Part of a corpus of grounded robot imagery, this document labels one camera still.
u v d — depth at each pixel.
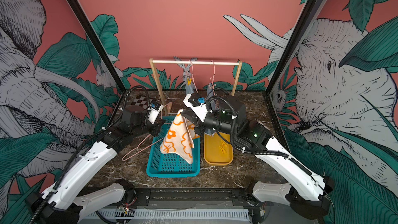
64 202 0.39
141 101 1.14
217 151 0.89
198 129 0.49
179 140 0.59
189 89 0.90
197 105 0.42
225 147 0.90
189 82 0.91
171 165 0.84
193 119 0.47
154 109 0.62
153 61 0.72
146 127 0.61
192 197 0.75
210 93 0.94
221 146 0.90
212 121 0.46
